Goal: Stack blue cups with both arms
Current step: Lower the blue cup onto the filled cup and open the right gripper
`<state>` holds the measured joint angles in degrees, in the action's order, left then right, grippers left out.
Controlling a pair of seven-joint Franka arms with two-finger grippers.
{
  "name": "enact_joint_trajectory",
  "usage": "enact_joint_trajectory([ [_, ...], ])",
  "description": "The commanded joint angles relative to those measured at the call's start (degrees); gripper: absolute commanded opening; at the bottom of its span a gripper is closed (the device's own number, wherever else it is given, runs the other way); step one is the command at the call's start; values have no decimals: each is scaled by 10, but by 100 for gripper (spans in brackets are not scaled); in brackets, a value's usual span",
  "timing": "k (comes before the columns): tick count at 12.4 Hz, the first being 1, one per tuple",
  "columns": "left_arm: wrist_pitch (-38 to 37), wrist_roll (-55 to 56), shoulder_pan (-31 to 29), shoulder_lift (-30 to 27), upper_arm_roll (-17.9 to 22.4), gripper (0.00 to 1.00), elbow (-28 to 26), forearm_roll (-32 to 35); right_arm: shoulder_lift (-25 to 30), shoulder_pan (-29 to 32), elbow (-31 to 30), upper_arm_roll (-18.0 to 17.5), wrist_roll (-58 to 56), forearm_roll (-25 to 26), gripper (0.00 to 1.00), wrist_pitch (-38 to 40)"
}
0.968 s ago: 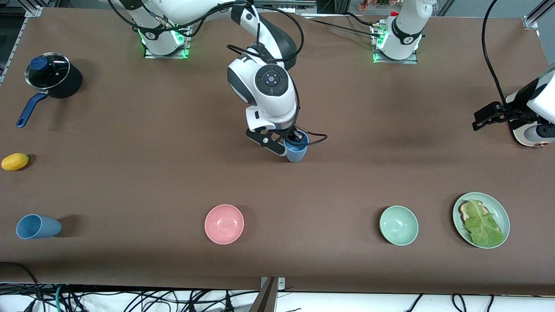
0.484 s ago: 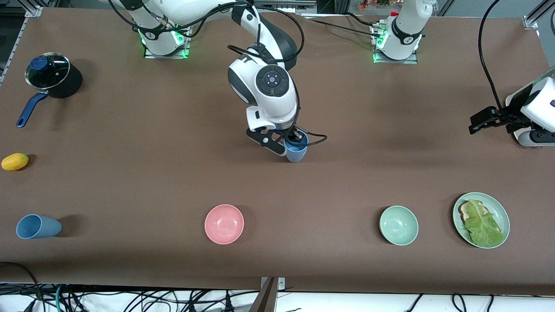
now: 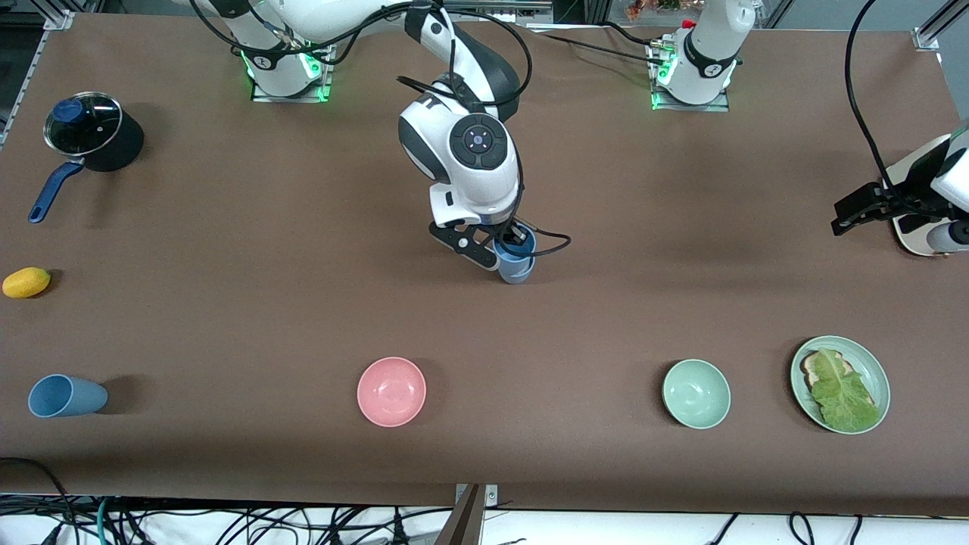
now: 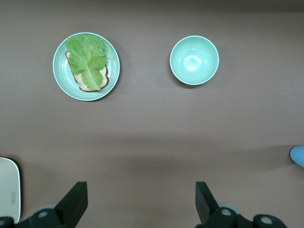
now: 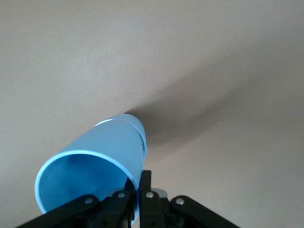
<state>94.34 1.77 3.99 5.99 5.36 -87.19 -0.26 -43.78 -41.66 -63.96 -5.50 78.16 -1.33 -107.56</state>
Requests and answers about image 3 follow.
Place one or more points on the mint green plate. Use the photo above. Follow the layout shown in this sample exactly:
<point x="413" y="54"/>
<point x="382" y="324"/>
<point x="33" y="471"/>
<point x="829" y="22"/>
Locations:
<point x="878" y="371"/>

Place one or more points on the mint green bowl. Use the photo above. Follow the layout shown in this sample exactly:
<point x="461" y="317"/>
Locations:
<point x="696" y="393"/>

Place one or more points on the light blue plastic cup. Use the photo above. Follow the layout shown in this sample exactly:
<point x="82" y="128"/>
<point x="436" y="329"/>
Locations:
<point x="522" y="253"/>
<point x="66" y="396"/>
<point x="516" y="274"/>

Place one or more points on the pink bowl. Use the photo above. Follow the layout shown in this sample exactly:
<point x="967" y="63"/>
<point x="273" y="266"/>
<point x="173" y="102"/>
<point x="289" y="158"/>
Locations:
<point x="391" y="391"/>

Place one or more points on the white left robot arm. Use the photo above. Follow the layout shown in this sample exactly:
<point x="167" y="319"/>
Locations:
<point x="711" y="45"/>

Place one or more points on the brown wooden post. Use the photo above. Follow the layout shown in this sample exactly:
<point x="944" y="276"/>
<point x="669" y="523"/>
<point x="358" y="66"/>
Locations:
<point x="463" y="522"/>

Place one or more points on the dark blue saucepan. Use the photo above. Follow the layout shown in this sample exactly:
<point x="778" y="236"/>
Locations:
<point x="121" y="147"/>

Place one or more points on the glass lid with blue knob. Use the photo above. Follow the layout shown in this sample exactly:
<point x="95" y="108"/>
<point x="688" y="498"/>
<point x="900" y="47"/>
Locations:
<point x="83" y="125"/>

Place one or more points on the toast slice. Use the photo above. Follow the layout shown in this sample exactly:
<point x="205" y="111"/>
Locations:
<point x="811" y="371"/>

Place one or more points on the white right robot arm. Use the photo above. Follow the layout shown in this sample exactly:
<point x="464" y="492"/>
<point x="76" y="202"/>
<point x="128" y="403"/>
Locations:
<point x="454" y="144"/>

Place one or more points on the metal table bracket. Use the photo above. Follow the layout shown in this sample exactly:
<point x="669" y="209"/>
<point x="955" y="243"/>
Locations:
<point x="492" y="496"/>

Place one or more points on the aluminium frame rail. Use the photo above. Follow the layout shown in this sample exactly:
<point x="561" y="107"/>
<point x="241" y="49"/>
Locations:
<point x="23" y="83"/>
<point x="939" y="23"/>

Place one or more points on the green lettuce leaf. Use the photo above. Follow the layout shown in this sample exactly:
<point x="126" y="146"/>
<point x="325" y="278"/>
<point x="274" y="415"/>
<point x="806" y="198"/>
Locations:
<point x="844" y="393"/>

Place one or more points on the yellow lemon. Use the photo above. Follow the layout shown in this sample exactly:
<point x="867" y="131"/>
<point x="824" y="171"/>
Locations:
<point x="26" y="282"/>

